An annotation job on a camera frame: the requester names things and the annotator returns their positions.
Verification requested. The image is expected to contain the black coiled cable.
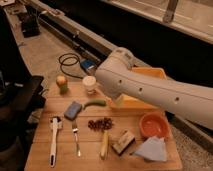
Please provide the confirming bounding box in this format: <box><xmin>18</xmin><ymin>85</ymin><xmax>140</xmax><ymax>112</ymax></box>
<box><xmin>58</xmin><ymin>52</ymin><xmax>84</xmax><ymax>80</ymax></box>

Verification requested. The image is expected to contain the black box on floor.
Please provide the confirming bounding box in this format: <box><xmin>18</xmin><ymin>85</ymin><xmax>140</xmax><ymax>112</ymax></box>
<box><xmin>20</xmin><ymin>13</ymin><xmax>40</xmax><ymax>38</ymax></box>

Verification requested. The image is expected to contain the yellow handled knife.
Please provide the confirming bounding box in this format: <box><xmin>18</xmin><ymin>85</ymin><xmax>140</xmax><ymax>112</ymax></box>
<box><xmin>100</xmin><ymin>130</ymin><xmax>109</xmax><ymax>160</ymax></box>

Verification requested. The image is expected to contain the blue folded cloth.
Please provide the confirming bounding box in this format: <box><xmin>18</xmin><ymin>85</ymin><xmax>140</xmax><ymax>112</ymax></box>
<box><xmin>132</xmin><ymin>136</ymin><xmax>167</xmax><ymax>162</ymax></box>

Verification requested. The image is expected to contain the wooden block eraser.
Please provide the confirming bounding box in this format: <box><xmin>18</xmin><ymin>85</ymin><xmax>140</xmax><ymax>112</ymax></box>
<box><xmin>111</xmin><ymin>131</ymin><xmax>135</xmax><ymax>155</ymax></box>

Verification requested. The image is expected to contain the blue power box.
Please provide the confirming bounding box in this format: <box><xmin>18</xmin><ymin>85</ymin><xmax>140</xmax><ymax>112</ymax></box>
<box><xmin>80</xmin><ymin>59</ymin><xmax>97</xmax><ymax>75</ymax></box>

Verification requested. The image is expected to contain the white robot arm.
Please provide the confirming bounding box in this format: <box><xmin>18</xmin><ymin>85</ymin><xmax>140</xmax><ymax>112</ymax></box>
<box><xmin>95</xmin><ymin>47</ymin><xmax>213</xmax><ymax>130</ymax></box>

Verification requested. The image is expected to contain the white cup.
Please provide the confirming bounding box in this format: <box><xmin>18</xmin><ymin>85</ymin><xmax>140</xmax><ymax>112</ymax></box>
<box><xmin>82</xmin><ymin>76</ymin><xmax>96</xmax><ymax>94</ymax></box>

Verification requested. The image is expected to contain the yellow plastic bin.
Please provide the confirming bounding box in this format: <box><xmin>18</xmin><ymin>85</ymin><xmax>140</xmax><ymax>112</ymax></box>
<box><xmin>107</xmin><ymin>67</ymin><xmax>167</xmax><ymax>110</ymax></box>

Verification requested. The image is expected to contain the red bowl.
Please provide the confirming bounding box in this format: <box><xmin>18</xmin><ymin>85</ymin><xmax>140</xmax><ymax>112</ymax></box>
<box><xmin>139</xmin><ymin>113</ymin><xmax>169</xmax><ymax>138</ymax></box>

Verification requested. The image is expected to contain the green chili pepper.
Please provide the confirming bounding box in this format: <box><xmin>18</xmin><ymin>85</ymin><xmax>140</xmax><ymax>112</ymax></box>
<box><xmin>83</xmin><ymin>99</ymin><xmax>106</xmax><ymax>110</ymax></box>

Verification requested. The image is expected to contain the blue sponge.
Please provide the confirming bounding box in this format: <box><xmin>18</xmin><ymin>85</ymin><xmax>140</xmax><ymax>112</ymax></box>
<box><xmin>64</xmin><ymin>101</ymin><xmax>82</xmax><ymax>121</ymax></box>

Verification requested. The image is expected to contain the metal fork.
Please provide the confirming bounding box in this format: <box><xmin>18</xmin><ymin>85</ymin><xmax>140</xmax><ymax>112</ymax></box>
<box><xmin>72</xmin><ymin>120</ymin><xmax>81</xmax><ymax>157</ymax></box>

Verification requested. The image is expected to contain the bunch of dark grapes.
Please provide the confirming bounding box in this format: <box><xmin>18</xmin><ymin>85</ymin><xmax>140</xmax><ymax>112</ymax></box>
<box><xmin>88</xmin><ymin>118</ymin><xmax>113</xmax><ymax>131</ymax></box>

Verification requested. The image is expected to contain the apple on green cup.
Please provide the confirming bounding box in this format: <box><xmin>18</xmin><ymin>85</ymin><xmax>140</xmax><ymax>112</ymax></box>
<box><xmin>56</xmin><ymin>75</ymin><xmax>68</xmax><ymax>94</ymax></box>

